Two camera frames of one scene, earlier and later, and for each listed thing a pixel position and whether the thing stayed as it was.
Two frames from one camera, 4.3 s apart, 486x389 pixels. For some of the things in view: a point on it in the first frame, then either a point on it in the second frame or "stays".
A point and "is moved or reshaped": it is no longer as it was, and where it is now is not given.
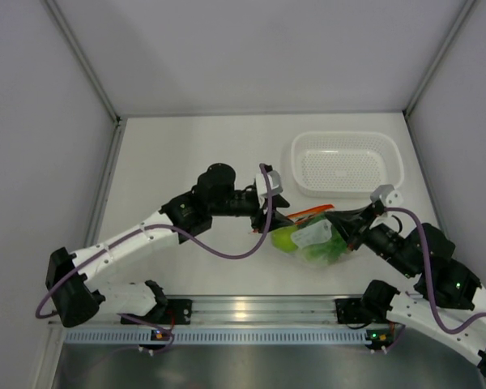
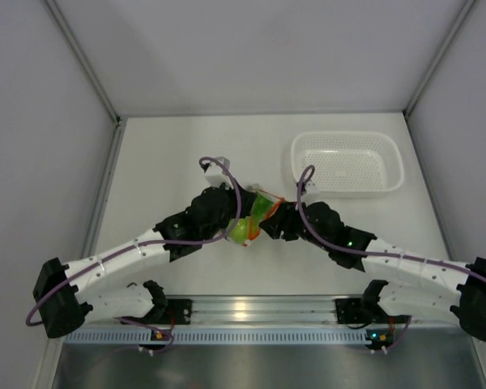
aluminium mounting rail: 314,313 stays
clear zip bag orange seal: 312,237 is moved or reshaped
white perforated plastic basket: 345,164 stays
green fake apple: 281,238 -> 240,231
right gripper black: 349,223 -> 282,220
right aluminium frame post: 460,19 stays
